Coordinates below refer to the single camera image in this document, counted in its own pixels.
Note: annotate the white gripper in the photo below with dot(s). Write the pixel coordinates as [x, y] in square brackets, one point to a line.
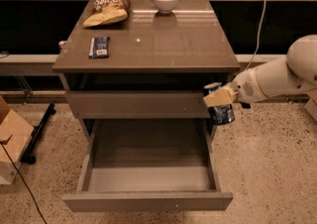
[245, 88]

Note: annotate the blue pepsi can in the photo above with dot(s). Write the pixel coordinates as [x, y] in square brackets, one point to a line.
[220, 115]

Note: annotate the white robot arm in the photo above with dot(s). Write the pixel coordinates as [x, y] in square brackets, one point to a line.
[295, 73]

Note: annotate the grey drawer cabinet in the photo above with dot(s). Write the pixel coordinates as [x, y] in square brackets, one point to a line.
[180, 51]

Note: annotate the open grey middle drawer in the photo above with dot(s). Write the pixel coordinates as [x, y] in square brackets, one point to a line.
[149, 165]

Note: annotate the closed grey top drawer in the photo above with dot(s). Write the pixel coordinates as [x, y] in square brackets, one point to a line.
[137, 104]

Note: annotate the brown chip bag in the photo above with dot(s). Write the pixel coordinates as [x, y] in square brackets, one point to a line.
[106, 12]

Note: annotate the black stand leg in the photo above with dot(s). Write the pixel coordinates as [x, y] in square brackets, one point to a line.
[28, 157]

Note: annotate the cardboard box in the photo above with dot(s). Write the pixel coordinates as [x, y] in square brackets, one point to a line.
[15, 132]

